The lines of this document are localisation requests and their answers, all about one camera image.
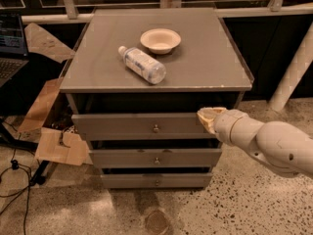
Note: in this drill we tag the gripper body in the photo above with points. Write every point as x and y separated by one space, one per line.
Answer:
224 125

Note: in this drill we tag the grey top drawer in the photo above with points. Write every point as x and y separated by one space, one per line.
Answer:
96 127

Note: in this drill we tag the grey drawer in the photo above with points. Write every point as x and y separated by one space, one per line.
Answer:
96 127
162 157
163 180

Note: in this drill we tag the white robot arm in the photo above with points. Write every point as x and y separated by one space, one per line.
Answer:
281 147

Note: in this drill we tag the grey middle drawer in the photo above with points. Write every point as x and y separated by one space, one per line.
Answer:
162 157

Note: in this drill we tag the grey drawer cabinet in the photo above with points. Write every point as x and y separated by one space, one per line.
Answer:
205 70

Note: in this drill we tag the grey bottom drawer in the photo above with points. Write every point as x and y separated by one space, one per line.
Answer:
163 180

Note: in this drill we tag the open cardboard box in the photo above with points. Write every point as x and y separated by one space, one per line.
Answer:
58 142

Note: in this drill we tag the open laptop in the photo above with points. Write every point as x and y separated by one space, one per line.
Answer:
13 47

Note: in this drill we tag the white metal railing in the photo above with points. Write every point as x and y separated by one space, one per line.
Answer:
267 32

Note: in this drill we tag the clear plastic water bottle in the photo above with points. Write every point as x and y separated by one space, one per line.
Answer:
143 64

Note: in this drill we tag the white paper bowl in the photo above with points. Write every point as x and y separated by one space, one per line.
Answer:
160 40

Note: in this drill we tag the black laptop stand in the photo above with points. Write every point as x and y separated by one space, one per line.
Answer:
8 140

